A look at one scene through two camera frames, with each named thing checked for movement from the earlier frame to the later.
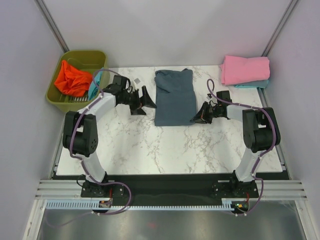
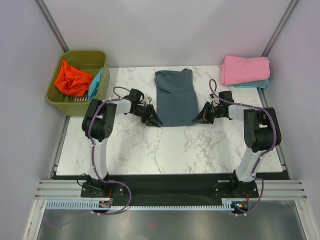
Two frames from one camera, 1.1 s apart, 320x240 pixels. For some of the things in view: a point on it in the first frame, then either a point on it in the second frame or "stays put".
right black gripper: x=202 y=117 stays put
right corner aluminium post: x=282 y=23 stays put
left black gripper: x=145 y=100 → x=154 y=120
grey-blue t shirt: x=175 y=102 stays put
